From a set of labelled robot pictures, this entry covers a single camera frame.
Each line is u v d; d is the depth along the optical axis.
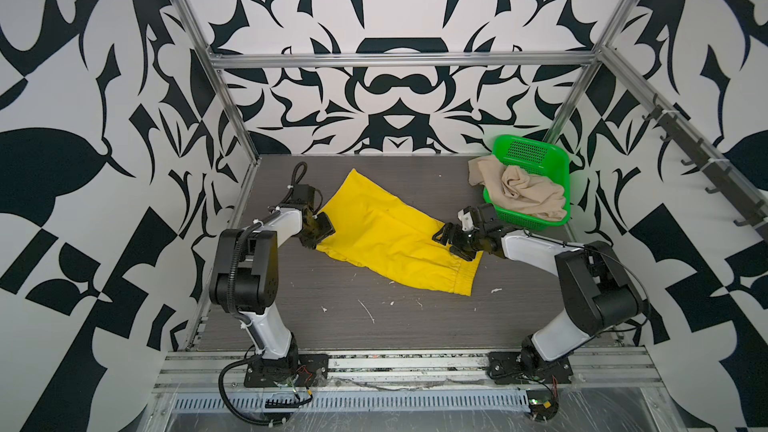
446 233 0.86
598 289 0.46
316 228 0.86
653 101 0.68
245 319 0.51
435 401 0.71
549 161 1.15
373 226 0.99
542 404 0.71
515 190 0.98
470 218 0.79
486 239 0.73
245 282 0.47
